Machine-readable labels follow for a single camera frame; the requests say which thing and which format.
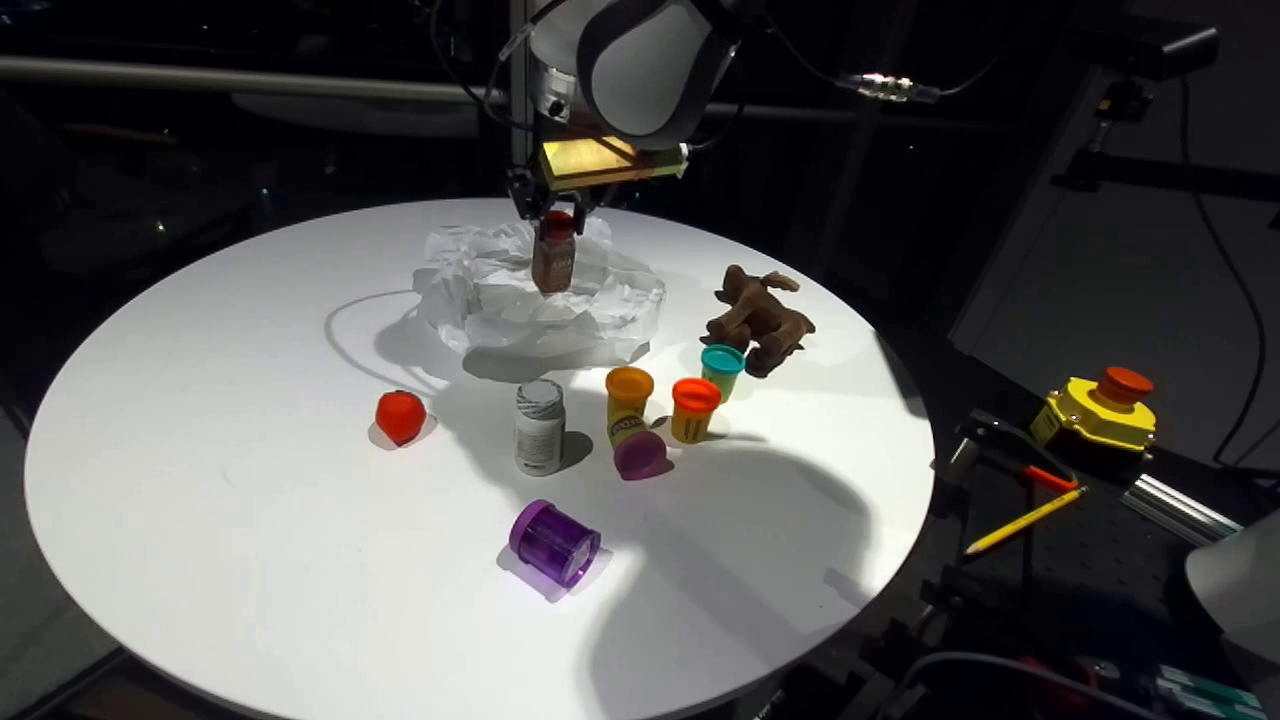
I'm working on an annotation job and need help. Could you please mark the white plastic bag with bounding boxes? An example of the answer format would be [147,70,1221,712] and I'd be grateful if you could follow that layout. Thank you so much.
[403,217,668,374]

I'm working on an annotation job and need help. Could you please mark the teal lid dough tub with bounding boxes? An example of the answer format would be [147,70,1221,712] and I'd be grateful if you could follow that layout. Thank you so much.
[698,342,748,399]

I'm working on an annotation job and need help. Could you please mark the yellow pencil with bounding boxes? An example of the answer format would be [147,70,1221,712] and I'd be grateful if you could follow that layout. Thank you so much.
[961,483,1091,560]

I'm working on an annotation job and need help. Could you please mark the yellow emergency stop button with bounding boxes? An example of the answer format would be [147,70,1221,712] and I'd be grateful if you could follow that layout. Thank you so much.
[1027,366,1165,460]

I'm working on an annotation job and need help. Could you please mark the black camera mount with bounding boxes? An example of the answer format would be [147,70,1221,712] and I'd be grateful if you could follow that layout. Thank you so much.
[1051,0,1280,204]

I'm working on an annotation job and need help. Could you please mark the white lid small bottle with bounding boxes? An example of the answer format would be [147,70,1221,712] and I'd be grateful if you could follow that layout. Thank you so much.
[512,376,574,476]

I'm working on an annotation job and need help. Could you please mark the brown moose plush toy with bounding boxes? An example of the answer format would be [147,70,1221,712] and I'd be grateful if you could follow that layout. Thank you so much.
[701,262,820,381]

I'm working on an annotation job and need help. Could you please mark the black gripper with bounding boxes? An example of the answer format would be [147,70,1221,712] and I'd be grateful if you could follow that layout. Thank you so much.
[502,126,591,262]

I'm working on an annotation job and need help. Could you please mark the grey floor cable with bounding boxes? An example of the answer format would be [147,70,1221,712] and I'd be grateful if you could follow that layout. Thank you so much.
[899,649,1165,720]

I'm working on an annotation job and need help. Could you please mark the silver metal cylinder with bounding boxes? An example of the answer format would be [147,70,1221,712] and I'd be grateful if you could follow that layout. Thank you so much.
[1120,467,1250,548]

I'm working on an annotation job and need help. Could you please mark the orange lid dough tub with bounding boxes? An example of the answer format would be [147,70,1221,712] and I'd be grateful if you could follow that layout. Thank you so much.
[668,374,728,448]

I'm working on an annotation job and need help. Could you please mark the yellow lid dough tub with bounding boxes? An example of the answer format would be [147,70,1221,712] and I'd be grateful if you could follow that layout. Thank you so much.
[601,366,660,431]

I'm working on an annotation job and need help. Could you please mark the metal window rail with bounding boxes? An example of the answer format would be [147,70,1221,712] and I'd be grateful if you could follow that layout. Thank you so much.
[0,53,698,119]

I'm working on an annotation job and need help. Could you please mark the brown container with red cap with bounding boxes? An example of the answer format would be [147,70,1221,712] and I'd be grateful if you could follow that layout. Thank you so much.
[529,201,588,300]

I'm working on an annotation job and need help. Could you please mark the black hanging cable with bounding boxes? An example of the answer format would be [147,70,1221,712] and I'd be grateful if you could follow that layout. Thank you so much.
[1171,74,1272,472]

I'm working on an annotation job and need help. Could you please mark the red handled tool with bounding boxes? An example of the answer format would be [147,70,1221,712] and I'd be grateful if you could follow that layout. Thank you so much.
[1017,455,1089,499]

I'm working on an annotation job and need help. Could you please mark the white rounded shade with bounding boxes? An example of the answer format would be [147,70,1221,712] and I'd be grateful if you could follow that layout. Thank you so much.
[1179,508,1280,671]

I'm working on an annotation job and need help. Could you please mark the purple plastic cup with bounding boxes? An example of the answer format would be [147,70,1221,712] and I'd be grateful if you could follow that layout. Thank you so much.
[505,498,606,603]

